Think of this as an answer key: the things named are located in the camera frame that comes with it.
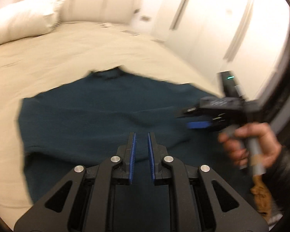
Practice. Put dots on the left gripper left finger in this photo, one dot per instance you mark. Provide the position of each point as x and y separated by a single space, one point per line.
129 159

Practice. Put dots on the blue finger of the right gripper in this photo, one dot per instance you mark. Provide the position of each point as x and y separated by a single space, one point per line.
198 125

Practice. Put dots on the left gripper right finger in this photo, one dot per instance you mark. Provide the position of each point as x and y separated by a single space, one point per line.
154 157

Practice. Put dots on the dark teal knit sweater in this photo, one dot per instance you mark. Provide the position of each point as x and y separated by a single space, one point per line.
84 122

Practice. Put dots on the person's right hand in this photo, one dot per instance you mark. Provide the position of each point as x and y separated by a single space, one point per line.
251 143

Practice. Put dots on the black leather jacket sleeve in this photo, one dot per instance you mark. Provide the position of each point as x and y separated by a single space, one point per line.
277 180

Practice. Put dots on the white wardrobe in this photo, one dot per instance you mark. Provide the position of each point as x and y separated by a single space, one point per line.
247 37

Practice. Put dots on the brown cloth on floor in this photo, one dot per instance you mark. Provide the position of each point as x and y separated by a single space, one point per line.
262 197

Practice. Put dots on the beige bed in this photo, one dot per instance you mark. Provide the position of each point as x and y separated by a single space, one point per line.
33 65

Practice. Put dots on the cream padded headboard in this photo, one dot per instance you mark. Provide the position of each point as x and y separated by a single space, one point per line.
100 11

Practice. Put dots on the white rolled duvet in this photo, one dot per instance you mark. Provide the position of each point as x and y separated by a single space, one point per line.
28 18

